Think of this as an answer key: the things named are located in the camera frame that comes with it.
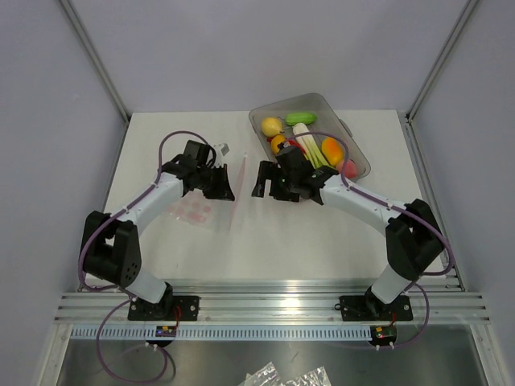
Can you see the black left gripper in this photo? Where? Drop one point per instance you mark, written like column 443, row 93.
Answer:
column 223, row 190

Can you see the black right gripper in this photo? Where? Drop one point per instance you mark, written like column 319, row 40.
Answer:
column 266, row 171

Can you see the clear zip top bag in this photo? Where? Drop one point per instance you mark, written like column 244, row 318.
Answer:
column 213, row 214

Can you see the green celery bunch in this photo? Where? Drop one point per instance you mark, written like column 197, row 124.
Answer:
column 309, row 145

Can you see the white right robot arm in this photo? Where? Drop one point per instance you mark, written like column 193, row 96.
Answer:
column 412, row 237

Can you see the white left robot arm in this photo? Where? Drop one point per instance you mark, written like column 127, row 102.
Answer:
column 111, row 249

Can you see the crumpled clear plastic bag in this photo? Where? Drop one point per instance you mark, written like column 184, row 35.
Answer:
column 266, row 376

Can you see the orange tangerine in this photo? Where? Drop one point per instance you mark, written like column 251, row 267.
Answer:
column 277, row 141

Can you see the orange yellow mango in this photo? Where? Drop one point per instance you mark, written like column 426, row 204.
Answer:
column 332, row 151

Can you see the green chayote gourd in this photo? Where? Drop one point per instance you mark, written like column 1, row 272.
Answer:
column 295, row 118

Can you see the pink peach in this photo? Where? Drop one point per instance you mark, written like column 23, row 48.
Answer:
column 349, row 169

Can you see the left small circuit board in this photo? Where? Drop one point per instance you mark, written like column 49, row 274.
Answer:
column 166, row 331

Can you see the small circuit board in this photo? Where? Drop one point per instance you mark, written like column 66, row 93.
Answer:
column 166, row 331
column 385, row 332

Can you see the right small circuit board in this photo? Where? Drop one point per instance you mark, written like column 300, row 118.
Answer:
column 385, row 332

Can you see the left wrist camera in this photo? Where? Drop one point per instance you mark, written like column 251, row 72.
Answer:
column 221, row 150

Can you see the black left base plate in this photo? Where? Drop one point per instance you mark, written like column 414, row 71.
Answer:
column 184, row 308

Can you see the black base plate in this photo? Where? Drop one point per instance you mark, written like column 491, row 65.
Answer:
column 359, row 308
column 184, row 308

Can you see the right aluminium frame post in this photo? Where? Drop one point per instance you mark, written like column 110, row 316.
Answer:
column 450, row 43

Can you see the aluminium frame post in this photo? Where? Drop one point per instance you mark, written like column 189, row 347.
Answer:
column 87, row 45
column 450, row 43

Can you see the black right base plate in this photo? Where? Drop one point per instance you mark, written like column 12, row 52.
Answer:
column 359, row 308

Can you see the aluminium mounting rail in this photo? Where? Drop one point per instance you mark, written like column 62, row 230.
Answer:
column 304, row 302

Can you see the white slotted cable duct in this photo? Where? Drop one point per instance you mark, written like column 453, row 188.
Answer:
column 227, row 333

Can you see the left aluminium frame post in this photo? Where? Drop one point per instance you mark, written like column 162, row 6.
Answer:
column 87, row 45

